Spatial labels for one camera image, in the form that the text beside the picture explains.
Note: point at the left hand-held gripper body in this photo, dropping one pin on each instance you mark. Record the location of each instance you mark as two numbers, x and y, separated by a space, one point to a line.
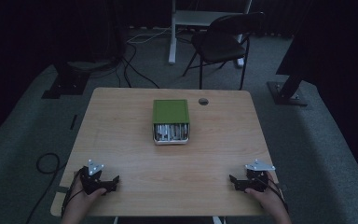
90 182

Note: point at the green drawer box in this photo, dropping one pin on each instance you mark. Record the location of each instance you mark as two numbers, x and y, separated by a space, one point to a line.
170 111

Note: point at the white table leg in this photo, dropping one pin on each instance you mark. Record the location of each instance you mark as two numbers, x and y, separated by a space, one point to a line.
115 220
219 220

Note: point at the white desk frame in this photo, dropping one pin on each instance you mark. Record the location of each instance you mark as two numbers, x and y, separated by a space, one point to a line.
195 17

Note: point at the small black floor strip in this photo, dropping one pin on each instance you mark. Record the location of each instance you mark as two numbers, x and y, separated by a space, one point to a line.
73 122

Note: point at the person's left hand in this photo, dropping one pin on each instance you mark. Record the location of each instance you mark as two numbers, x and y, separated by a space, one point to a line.
85 199

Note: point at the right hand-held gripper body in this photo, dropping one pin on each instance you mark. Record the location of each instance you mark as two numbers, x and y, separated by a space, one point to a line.
256 180

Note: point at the black folding chair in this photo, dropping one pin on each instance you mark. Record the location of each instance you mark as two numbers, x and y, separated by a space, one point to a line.
219 43

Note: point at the stack of silver packets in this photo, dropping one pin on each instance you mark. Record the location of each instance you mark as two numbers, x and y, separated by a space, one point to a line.
171 132

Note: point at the black stand with flat base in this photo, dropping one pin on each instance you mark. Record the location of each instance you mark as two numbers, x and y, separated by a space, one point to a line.
65 82
287 93

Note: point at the person's right hand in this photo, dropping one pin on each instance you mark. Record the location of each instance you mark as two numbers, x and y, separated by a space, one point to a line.
265 199

